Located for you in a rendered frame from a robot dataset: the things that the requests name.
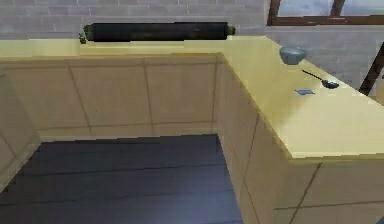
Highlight beige kitchen counter cabinet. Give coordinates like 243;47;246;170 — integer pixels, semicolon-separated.
0;35;384;224

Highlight black rolling pin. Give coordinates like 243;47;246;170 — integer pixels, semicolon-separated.
78;21;237;45

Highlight black spoon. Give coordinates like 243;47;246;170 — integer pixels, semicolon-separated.
301;69;340;90

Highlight grey-blue bowl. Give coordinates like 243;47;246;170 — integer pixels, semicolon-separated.
279;46;309;66

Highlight dark brown slanted post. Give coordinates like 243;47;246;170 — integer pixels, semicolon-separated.
358;42;384;97

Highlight brown framed window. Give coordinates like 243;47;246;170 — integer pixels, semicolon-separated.
266;0;384;27

